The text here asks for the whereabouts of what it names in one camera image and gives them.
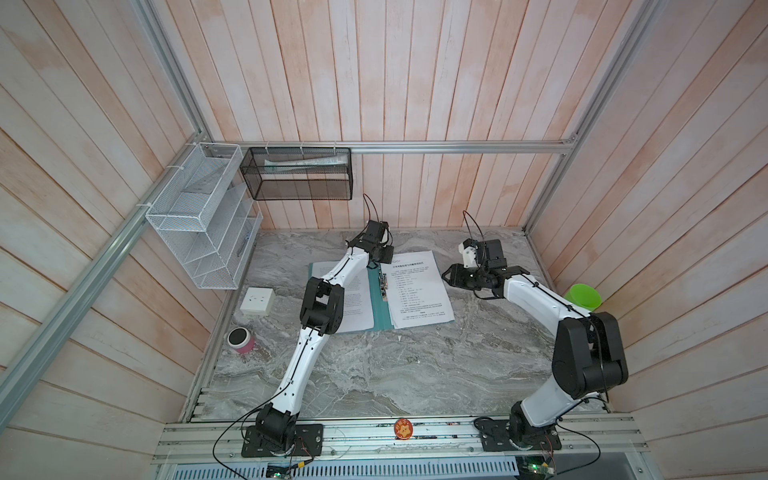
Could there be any printed paper sheet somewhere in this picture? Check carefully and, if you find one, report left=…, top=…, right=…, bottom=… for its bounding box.
left=381, top=251, right=455, bottom=329
left=337, top=269, right=374, bottom=334

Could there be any printed paper sheet bottom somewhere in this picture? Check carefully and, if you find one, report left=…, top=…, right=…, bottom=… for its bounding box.
left=381, top=251, right=455, bottom=329

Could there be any white wire mesh shelf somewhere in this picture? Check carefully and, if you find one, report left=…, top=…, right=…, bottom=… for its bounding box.
left=146, top=143, right=263, bottom=290

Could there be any green plastic goblet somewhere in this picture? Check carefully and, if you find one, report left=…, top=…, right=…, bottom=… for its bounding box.
left=564, top=284, right=603, bottom=311

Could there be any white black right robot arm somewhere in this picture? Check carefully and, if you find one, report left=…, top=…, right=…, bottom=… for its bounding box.
left=442, top=239, right=629, bottom=450

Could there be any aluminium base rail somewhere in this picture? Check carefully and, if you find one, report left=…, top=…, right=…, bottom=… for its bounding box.
left=151, top=412, right=650, bottom=464

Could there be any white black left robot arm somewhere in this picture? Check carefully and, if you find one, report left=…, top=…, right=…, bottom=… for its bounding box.
left=243, top=220, right=394, bottom=457

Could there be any white power socket box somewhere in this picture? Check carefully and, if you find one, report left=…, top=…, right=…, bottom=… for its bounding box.
left=240, top=287, right=276, bottom=316

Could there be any black wire mesh basket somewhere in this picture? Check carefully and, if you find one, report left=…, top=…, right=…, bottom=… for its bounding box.
left=240, top=146, right=354, bottom=201

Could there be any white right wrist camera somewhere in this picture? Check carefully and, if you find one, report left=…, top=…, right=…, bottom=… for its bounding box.
left=459, top=239, right=479, bottom=269

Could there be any printed paper sheet top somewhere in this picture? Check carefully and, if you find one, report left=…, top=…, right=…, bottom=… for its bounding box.
left=337, top=269, right=374, bottom=334

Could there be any metal folder clip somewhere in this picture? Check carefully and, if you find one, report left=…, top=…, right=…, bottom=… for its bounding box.
left=379, top=271, right=388, bottom=302

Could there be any teal green folder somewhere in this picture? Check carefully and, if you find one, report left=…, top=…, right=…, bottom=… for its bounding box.
left=310, top=254, right=393, bottom=331

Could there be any red round sticker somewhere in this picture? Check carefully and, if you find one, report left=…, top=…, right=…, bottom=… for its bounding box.
left=394, top=418, right=414, bottom=440

